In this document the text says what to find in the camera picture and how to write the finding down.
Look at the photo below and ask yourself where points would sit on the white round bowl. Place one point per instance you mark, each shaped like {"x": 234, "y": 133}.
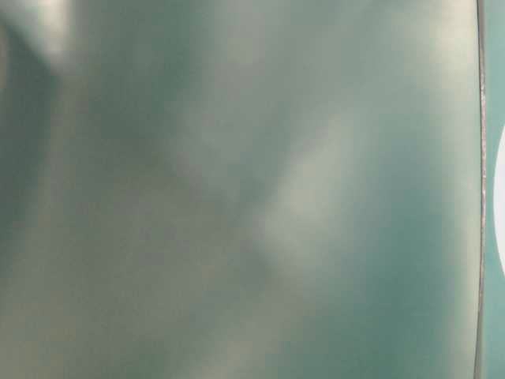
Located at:
{"x": 499, "y": 201}

